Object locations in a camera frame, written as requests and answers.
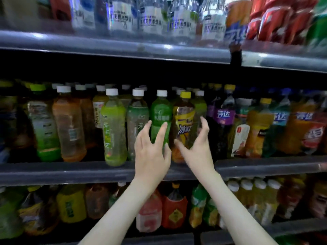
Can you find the person's left hand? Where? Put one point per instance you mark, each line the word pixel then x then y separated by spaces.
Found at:
pixel 153 163

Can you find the person's right hand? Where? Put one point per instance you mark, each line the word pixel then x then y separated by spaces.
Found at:
pixel 200 158

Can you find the drinks shelf unit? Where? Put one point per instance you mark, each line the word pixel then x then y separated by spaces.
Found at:
pixel 102 173

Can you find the person's right forearm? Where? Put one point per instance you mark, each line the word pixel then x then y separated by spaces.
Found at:
pixel 237 216

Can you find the person's left forearm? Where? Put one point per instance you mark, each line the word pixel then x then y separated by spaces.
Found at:
pixel 117 219

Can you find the row of soda cans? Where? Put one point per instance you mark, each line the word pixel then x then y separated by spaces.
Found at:
pixel 276 23

